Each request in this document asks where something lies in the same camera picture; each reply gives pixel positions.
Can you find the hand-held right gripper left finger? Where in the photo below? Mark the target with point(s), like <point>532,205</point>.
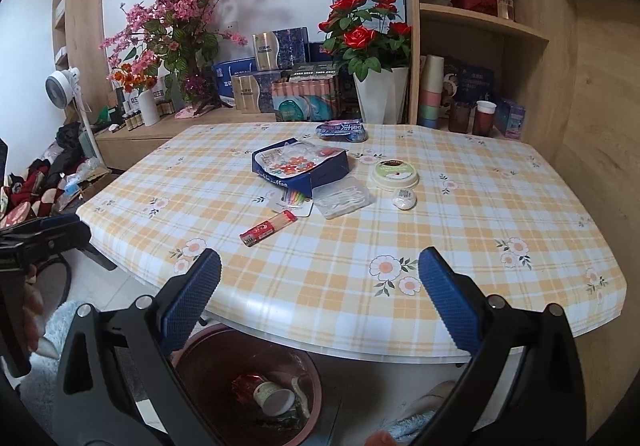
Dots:
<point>192,296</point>

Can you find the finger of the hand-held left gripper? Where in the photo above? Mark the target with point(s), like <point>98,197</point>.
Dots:
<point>65,238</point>
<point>50,223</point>

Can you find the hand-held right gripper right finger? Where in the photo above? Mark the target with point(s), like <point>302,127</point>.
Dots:
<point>450,296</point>

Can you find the brown plastic bin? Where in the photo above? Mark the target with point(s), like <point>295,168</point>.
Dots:
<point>210,376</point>

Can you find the red toothpick tube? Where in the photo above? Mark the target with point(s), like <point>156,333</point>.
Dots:
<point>265,228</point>

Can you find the crushed red can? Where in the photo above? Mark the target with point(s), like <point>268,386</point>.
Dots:
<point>245,386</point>

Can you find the small white round container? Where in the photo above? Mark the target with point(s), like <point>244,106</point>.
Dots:
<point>404,200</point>

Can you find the green paper cup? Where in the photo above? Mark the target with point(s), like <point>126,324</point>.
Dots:
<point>272,398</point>

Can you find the round white green lid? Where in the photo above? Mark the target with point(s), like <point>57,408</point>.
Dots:
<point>395,173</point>

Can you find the clear candle packet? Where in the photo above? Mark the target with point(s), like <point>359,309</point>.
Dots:
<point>292,201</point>

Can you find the clear cotton swab box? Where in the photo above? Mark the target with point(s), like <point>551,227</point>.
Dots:
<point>340,198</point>

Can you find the green foil wrapper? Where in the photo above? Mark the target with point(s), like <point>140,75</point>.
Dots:
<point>292,413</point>

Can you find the blue floral box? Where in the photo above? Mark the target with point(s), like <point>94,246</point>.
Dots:
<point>300,176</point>

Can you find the person's left hand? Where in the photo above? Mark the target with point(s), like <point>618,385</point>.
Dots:
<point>34,306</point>

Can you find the person's right hand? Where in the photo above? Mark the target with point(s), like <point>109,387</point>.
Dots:
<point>380,439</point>

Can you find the black case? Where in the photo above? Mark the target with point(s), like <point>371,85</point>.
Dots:
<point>97,256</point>

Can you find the checkered table with tablecloth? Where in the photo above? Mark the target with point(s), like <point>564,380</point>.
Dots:
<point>450,251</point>

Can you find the beige slipper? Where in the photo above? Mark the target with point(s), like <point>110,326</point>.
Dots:
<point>425,398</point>

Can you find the low wooden cabinet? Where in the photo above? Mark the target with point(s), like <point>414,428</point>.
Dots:
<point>150,136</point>

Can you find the light blue fuzzy clothing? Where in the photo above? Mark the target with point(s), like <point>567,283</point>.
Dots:
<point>415,426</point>

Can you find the row of small brown bottles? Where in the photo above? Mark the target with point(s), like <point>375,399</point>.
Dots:
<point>135,118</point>

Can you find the white standing fan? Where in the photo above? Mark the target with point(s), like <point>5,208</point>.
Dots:
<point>59,87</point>

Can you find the orange flowers in white vase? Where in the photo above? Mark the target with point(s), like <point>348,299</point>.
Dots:
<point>148,108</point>

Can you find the brown glass cup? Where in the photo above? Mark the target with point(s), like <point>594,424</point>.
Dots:
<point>460,118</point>

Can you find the red paper cup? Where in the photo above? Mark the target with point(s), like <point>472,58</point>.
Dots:
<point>484,121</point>

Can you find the small purple box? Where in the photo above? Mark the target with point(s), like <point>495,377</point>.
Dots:
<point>511,118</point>

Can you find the stack of pastel cups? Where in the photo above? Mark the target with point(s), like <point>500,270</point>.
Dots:
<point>430,101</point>

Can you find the crushed blue pink can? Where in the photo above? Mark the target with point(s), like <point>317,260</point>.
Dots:
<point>342,128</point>

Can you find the purple flower bunch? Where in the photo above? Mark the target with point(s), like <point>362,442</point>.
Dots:
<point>195,86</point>

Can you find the white printed mug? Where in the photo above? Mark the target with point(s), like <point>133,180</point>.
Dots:
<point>450,88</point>

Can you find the wooden bookcase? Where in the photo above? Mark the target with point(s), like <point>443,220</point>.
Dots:
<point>85,16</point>

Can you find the red roses in white pot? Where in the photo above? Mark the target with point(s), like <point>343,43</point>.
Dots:
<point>380,96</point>

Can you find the dark blue printed box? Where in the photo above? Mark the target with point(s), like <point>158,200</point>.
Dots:
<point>475,81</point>

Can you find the wooden shelf unit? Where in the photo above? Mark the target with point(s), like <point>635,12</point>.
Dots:
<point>545,101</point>

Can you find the copper teal printed package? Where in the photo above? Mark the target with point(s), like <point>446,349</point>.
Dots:
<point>300,103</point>

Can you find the flat blue box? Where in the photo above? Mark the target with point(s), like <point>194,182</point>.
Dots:
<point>230,71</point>

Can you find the black printed box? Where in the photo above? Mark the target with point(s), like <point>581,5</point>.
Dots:
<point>312,70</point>

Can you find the small dark blue box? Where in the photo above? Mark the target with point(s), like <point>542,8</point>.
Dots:
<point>319,53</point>

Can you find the clear glass bottle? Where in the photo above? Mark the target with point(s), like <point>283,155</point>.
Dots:
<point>506,6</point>

